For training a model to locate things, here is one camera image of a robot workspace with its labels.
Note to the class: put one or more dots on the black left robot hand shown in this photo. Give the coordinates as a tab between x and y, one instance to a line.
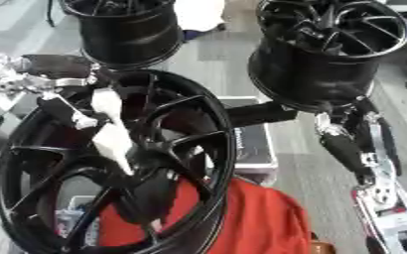
56	66

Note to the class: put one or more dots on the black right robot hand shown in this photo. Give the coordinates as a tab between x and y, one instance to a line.
343	149

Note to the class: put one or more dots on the white pin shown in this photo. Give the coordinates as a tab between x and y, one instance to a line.
115	142
107	104

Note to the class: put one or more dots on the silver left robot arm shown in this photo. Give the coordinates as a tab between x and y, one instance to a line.
4	82

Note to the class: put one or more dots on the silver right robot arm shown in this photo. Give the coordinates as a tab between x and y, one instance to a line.
395	218

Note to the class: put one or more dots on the black spoked wheel rim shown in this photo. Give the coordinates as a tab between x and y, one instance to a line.
311	72

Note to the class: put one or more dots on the large black spoked wheel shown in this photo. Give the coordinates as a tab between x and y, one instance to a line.
213	109

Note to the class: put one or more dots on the black stand bar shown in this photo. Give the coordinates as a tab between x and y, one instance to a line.
262	114

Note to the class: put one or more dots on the black case with white edge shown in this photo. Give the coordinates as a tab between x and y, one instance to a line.
253	149

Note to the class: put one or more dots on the brown object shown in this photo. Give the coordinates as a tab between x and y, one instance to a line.
321	246

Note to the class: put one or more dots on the clear plastic box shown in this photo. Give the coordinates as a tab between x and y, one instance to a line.
77	215

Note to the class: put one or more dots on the white bag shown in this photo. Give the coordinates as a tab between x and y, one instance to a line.
200	13

